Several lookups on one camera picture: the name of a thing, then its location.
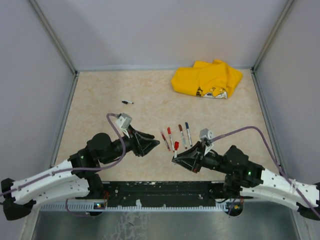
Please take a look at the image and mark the dark red pen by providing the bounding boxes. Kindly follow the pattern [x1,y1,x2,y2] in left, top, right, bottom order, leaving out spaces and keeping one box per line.
[159,128,171,152]

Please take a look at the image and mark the black capped marker pen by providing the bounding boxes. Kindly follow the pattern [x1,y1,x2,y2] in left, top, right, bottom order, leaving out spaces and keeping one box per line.
[121,100,134,105]

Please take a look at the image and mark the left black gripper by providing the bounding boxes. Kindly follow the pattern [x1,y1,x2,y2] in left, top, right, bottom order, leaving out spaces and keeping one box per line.
[102,125,161,164]

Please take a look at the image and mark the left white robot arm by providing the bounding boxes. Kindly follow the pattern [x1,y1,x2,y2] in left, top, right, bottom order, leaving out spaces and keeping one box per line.
[0,127,160,221]

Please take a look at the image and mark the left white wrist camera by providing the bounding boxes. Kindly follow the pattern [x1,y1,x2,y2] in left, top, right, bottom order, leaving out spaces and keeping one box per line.
[115,113,132,138]

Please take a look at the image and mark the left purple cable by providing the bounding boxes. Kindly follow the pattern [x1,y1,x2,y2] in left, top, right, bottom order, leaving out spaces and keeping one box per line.
[0,112,127,218]

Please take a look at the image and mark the yellow folded t-shirt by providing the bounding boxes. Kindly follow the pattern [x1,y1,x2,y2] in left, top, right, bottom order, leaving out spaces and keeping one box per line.
[171,59,243,99]

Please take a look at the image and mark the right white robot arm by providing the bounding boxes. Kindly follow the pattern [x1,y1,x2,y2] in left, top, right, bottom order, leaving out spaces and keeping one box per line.
[172,141,320,221]

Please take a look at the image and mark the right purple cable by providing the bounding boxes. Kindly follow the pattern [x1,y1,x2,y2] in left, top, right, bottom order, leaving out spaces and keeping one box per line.
[211,126,320,218]

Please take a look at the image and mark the white slotted cable duct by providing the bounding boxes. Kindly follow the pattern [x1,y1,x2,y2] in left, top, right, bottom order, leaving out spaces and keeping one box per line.
[39,201,242,213]

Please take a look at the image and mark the small red pen cap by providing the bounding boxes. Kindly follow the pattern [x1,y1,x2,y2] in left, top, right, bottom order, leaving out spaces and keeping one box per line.
[178,124,183,132]

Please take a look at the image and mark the purple cable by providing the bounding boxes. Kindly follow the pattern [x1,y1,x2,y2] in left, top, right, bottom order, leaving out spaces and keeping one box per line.
[0,112,127,218]
[211,126,320,218]

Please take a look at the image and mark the white pen red end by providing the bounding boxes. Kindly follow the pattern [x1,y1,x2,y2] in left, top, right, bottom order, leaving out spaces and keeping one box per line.
[173,141,180,159]

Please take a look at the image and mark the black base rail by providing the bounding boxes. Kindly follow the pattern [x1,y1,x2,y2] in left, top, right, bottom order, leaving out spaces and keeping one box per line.
[83,181,239,208]

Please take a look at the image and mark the white pen blue markings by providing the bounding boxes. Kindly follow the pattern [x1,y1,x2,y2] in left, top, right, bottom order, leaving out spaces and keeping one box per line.
[180,129,188,149]

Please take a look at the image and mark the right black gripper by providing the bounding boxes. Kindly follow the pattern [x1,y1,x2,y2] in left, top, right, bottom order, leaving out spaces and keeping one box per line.
[172,140,234,175]

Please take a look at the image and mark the white pen red tip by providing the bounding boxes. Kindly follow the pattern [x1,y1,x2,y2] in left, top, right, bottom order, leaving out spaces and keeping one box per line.
[168,134,174,152]

